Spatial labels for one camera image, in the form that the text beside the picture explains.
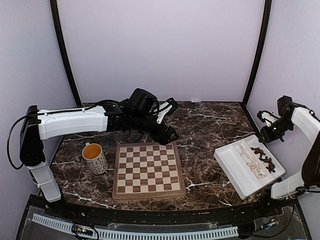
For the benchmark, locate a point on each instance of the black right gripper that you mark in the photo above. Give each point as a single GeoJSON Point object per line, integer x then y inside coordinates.
{"type": "Point", "coordinates": [268, 137]}

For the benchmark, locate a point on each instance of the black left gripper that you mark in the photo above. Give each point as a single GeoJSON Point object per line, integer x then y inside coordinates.
{"type": "Point", "coordinates": [165, 140]}

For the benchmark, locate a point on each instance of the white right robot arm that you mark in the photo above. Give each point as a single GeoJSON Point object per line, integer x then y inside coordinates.
{"type": "Point", "coordinates": [304, 148]}

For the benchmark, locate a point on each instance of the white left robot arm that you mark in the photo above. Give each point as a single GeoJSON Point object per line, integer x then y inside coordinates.
{"type": "Point", "coordinates": [104, 116]}

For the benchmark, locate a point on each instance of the pile of dark chess pieces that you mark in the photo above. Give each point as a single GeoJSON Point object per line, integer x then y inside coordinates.
{"type": "Point", "coordinates": [264, 158]}

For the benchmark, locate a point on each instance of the pile of white chess pieces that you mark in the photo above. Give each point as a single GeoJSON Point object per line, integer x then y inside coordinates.
{"type": "Point", "coordinates": [251, 161]}

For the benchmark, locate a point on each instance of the wooden chess board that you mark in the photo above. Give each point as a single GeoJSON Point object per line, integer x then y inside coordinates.
{"type": "Point", "coordinates": [147, 171]}

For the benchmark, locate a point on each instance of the white divided plastic tray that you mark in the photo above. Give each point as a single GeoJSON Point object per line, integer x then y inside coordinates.
{"type": "Point", "coordinates": [241, 177]}

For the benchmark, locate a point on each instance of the patterned mug with orange liquid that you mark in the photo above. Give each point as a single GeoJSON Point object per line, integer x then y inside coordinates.
{"type": "Point", "coordinates": [94, 157]}

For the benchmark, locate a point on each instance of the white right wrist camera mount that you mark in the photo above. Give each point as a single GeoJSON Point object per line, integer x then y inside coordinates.
{"type": "Point", "coordinates": [267, 117]}

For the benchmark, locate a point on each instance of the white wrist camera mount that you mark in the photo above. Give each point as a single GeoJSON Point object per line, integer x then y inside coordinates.
{"type": "Point", "coordinates": [166, 108]}
{"type": "Point", "coordinates": [267, 117]}

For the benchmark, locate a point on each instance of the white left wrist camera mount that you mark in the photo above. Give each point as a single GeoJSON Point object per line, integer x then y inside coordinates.
{"type": "Point", "coordinates": [166, 108]}

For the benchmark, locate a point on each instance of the black front rail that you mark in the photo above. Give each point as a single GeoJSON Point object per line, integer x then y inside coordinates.
{"type": "Point", "coordinates": [242, 215]}

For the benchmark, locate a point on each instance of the black enclosure frame post right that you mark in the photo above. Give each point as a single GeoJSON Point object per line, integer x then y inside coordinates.
{"type": "Point", "coordinates": [258, 52]}

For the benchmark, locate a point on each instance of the black enclosure frame post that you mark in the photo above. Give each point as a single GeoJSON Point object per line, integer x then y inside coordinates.
{"type": "Point", "coordinates": [258, 52]}
{"type": "Point", "coordinates": [63, 51]}

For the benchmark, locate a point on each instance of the white slotted cable duct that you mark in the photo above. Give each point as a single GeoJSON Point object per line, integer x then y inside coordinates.
{"type": "Point", "coordinates": [134, 232]}

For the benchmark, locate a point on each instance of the black enclosure frame post left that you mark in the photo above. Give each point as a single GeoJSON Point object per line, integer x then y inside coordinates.
{"type": "Point", "coordinates": [63, 51]}

